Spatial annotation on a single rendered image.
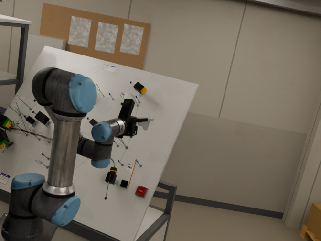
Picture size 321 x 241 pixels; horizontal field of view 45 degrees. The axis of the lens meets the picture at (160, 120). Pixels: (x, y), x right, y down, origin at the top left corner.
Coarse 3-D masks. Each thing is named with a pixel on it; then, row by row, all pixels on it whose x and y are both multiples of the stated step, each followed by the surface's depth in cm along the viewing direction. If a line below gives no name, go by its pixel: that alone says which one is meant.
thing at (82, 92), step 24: (48, 72) 125; (48, 96) 125; (72, 96) 120; (96, 96) 129; (72, 120) 125; (72, 144) 128; (72, 168) 132; (48, 192) 130; (72, 192) 133; (48, 216) 132; (72, 216) 137
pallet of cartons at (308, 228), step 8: (312, 208) 425; (320, 208) 414; (312, 216) 423; (320, 216) 411; (312, 224) 421; (320, 224) 409; (304, 232) 430; (312, 232) 419; (320, 232) 407; (312, 240) 432; (320, 240) 405
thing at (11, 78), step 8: (0, 16) 253; (8, 16) 268; (0, 24) 240; (8, 24) 246; (16, 24) 252; (24, 24) 259; (24, 32) 261; (24, 40) 263; (24, 48) 265; (24, 56) 267; (24, 64) 269; (0, 72) 272; (8, 80) 261; (16, 80) 266; (16, 88) 271
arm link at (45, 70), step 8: (40, 72) 126; (32, 80) 128; (40, 80) 124; (32, 88) 128; (40, 88) 125; (40, 96) 127; (40, 104) 135; (48, 104) 134; (48, 112) 140; (80, 136) 156; (80, 144) 157; (80, 152) 158
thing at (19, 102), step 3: (18, 96) 261; (21, 96) 260; (15, 99) 260; (18, 99) 260; (21, 99) 259; (15, 102) 259; (18, 102) 259; (21, 102) 258; (12, 105) 259; (15, 105) 258; (18, 105) 258; (15, 108) 257
